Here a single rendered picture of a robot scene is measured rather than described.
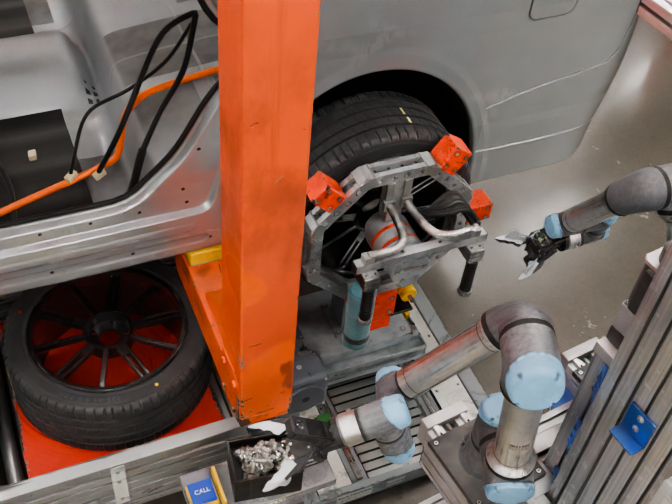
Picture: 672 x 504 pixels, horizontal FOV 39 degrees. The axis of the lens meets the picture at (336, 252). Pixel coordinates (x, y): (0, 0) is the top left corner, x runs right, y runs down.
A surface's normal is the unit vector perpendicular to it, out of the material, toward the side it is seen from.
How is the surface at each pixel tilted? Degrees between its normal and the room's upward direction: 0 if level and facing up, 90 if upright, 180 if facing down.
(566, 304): 0
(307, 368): 0
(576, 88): 90
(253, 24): 90
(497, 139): 90
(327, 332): 0
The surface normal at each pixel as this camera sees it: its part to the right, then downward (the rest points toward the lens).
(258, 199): 0.39, 0.69
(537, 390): 0.01, 0.63
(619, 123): 0.07, -0.68
